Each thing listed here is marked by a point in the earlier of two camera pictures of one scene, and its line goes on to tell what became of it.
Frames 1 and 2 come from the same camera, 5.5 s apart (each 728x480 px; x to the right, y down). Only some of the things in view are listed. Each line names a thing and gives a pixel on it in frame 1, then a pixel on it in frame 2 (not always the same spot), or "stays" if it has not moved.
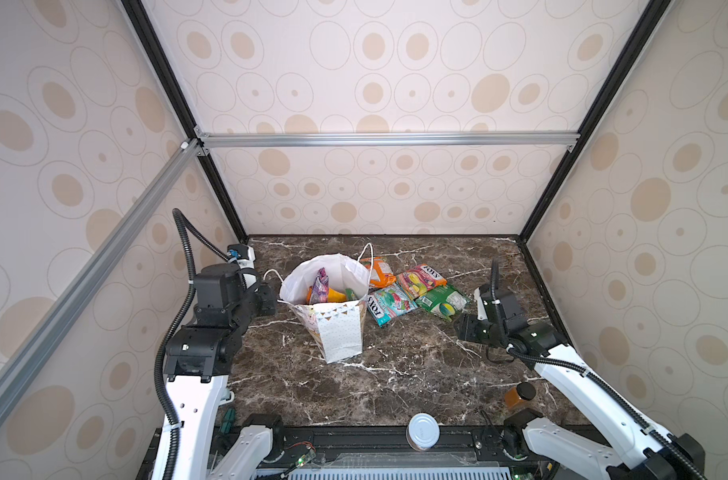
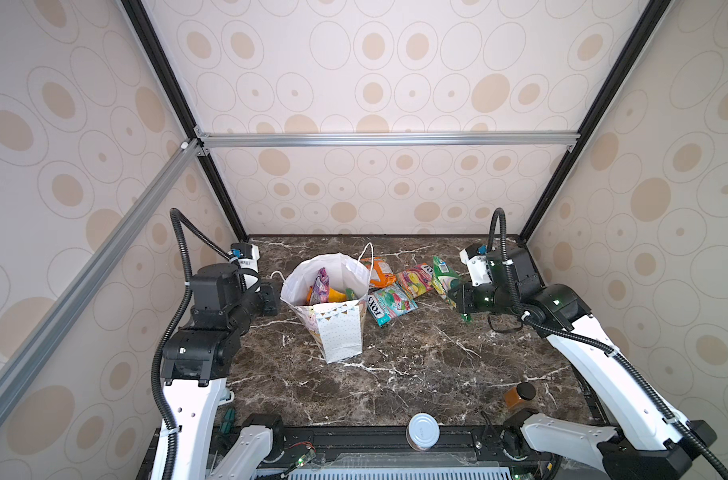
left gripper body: x=262 y=297 stays
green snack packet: x=445 y=302 → x=445 y=279
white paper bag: x=336 y=327 stays
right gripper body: x=480 y=331 → x=484 y=299
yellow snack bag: x=335 y=297 stays
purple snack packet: x=320 y=287 stays
